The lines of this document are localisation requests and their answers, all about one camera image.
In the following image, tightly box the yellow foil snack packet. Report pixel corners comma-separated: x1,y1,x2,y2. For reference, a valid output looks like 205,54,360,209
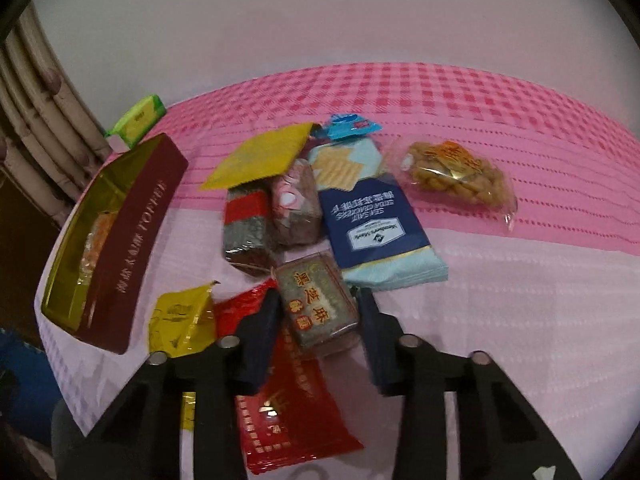
147,280,220,434

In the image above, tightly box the red snack packet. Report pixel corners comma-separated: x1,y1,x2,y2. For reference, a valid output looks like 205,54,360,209
214,277,365,476

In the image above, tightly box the brown sesame cake packet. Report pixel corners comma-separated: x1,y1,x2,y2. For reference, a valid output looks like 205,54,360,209
272,252,359,356

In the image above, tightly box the blue cracker packet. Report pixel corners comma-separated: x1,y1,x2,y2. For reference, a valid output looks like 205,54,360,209
309,138,449,290

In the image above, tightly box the grey red-band snack bar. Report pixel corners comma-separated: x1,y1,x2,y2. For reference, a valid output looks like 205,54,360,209
222,182,279,276

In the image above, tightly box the pink brown snack bar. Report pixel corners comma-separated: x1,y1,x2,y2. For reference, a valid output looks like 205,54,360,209
271,158,322,247

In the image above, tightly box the fried twist snack bag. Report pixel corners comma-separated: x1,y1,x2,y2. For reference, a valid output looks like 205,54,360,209
384,140,518,232

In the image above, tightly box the small blue candy wrapper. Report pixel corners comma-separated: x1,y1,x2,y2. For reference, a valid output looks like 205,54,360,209
320,113,382,141

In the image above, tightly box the orange long snack bag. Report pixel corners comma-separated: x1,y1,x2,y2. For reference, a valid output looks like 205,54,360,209
77,211,118,285

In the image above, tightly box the red gold toffee tin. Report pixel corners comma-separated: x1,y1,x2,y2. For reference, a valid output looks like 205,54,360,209
41,133,188,354

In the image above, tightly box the green tissue box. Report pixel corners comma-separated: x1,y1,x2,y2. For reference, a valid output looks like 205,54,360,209
104,94,166,153

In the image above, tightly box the beige patterned curtain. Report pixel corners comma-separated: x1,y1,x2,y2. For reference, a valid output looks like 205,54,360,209
1,4,112,226

